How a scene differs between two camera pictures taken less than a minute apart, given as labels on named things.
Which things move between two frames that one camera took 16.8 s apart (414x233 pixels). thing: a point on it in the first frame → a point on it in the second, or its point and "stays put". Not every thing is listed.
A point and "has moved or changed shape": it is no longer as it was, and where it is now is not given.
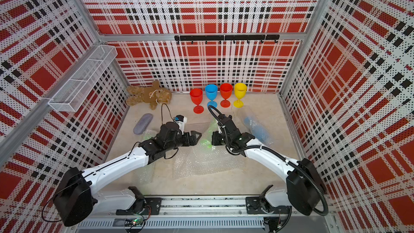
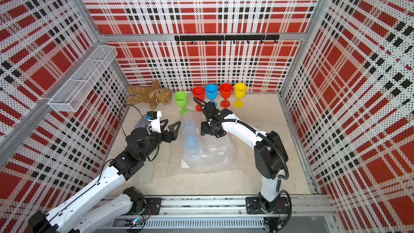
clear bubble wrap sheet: (204, 159) stays put
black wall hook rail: (262, 38) stays put
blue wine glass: (211, 91) stays put
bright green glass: (206, 141) → (181, 100)
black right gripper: (215, 137) → (205, 129)
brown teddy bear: (153, 95) stays put
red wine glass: (226, 90) stays put
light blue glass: (260, 132) has moved or changed shape
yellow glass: (240, 89) stays put
